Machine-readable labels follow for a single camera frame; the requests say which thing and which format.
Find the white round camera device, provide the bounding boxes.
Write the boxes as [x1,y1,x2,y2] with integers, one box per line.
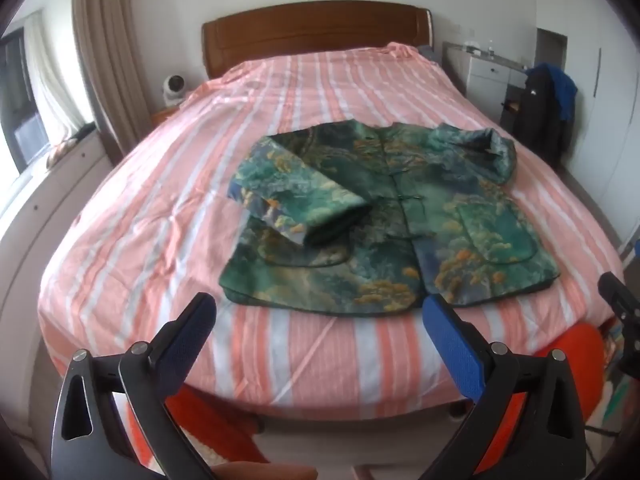
[161,75,189,109]

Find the wooden headboard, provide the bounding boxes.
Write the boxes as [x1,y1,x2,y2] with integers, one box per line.
[201,0,435,80]

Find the green patterned silk jacket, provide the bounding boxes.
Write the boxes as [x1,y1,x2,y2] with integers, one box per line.
[219,121,561,317]

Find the colourful patterned floor mat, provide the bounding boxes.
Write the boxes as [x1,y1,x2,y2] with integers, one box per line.
[597,322,638,443]

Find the white dresser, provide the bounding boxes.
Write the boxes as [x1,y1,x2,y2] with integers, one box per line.
[442,40,531,121]

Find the blue garment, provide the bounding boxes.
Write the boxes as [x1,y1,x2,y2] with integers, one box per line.
[542,62,579,122]

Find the white wardrobe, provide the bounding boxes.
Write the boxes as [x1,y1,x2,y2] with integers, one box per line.
[532,0,640,246]

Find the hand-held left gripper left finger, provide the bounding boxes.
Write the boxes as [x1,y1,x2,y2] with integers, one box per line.
[50,291,221,480]

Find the orange rug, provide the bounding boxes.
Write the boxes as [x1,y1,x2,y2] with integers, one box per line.
[122,322,623,480]

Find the wooden nightstand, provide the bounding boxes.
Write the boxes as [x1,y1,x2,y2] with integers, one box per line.
[151,105,183,129]

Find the white window bench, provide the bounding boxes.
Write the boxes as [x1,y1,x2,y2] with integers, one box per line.
[0,127,121,361]

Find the pink striped bed sheet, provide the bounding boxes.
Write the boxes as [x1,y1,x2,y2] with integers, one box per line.
[37,42,628,421]

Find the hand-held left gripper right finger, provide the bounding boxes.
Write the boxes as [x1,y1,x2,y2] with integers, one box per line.
[421,295,587,480]

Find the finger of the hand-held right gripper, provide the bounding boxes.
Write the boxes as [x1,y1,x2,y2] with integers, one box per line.
[598,271,640,322]

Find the beige curtain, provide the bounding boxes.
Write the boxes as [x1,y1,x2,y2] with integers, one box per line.
[71,0,143,161]

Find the white sheer curtain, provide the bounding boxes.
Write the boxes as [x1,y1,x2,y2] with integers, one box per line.
[22,15,96,136]

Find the window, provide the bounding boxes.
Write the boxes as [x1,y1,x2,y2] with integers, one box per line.
[0,30,51,176]

